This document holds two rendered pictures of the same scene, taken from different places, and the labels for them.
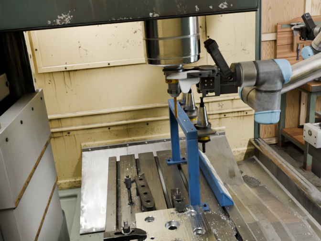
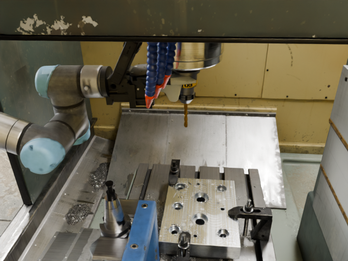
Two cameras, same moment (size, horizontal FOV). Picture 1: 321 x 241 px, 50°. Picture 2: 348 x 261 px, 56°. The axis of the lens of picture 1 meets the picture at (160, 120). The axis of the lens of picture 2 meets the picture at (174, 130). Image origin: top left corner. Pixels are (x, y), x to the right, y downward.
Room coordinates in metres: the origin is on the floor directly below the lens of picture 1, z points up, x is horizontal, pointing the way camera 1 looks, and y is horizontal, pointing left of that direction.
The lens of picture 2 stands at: (1.65, 0.06, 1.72)
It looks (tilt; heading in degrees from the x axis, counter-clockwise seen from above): 30 degrees down; 192
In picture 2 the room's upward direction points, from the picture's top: 1 degrees counter-clockwise
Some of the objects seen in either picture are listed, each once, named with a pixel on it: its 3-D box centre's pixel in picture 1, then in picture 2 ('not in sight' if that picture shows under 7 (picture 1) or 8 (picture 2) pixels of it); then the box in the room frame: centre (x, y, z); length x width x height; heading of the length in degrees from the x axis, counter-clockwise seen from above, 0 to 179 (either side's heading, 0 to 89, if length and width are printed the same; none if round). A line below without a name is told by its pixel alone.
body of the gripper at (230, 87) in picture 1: (217, 79); (130, 84); (0.98, -0.17, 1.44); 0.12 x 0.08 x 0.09; 96
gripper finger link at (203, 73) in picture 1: (199, 73); not in sight; (0.95, -0.12, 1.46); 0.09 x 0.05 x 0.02; 109
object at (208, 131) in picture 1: (206, 132); (121, 207); (1.15, -0.16, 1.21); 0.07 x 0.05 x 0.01; 96
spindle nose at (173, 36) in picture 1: (171, 39); (186, 30); (0.97, -0.05, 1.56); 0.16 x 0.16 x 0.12
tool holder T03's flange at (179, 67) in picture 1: (173, 66); (186, 64); (0.97, -0.05, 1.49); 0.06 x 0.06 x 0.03
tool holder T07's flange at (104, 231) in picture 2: (202, 126); (115, 226); (1.20, -0.16, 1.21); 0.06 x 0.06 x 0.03
